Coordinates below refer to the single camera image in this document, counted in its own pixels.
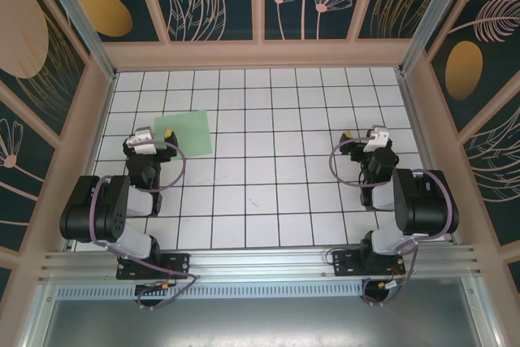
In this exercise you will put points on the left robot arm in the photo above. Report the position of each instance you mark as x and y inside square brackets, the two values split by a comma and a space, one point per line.
[134, 241]

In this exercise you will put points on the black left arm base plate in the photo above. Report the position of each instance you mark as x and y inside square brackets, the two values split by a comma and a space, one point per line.
[178, 265]

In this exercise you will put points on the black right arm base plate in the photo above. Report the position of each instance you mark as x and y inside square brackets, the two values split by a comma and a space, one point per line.
[345, 265]

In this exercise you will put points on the grey metal sheet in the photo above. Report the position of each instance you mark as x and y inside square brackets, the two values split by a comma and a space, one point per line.
[260, 322]

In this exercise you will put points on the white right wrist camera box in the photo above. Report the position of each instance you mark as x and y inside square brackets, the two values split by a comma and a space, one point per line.
[375, 137]

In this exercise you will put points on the aluminium frame post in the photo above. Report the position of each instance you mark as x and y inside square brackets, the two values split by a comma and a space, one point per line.
[436, 18]
[75, 18]

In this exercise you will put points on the green paper sheet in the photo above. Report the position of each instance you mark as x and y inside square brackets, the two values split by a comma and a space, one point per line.
[195, 131]

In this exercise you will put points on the aluminium mounting rail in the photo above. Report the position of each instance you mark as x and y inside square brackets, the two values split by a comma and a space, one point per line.
[260, 265]

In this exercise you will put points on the aluminium table side rail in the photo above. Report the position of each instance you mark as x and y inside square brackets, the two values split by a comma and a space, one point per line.
[74, 228]
[415, 119]

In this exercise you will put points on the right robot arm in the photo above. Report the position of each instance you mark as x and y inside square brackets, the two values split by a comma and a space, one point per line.
[386, 241]

